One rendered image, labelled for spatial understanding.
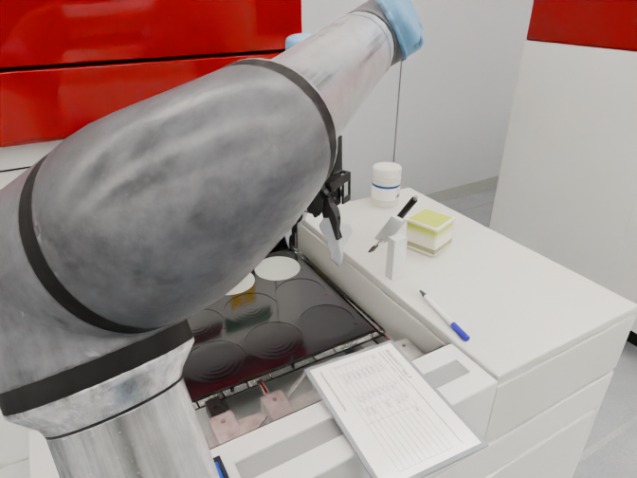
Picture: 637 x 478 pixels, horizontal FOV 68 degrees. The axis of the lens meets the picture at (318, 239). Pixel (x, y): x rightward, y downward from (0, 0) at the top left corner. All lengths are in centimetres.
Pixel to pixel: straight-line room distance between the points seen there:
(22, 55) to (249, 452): 66
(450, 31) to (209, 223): 318
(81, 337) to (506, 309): 71
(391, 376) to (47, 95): 68
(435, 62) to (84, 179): 314
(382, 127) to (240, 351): 246
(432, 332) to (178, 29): 66
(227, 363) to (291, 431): 23
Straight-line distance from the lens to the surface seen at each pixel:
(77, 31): 88
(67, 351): 29
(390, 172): 115
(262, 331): 88
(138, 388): 30
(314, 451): 62
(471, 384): 72
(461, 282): 92
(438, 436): 64
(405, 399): 67
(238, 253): 24
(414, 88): 324
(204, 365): 83
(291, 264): 106
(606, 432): 216
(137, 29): 89
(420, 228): 97
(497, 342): 80
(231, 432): 71
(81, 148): 24
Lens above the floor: 145
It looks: 28 degrees down
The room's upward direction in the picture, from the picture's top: straight up
